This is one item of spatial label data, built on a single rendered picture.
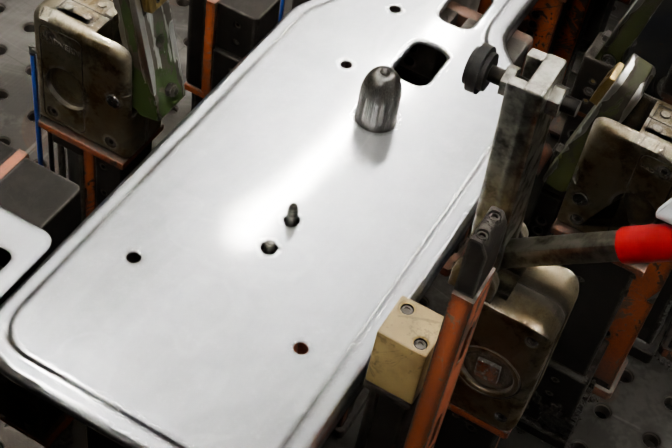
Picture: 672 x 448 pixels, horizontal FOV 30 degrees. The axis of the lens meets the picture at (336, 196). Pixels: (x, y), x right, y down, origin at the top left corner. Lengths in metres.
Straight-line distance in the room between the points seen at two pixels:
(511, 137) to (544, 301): 0.14
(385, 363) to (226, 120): 0.26
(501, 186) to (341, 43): 0.32
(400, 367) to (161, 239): 0.20
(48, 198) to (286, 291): 0.19
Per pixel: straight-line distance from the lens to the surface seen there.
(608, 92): 0.89
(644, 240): 0.73
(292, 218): 0.87
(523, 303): 0.80
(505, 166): 0.72
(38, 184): 0.92
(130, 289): 0.83
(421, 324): 0.75
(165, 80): 0.95
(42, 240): 0.86
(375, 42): 1.02
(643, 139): 0.90
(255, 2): 1.06
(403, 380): 0.77
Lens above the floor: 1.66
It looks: 48 degrees down
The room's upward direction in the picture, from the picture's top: 10 degrees clockwise
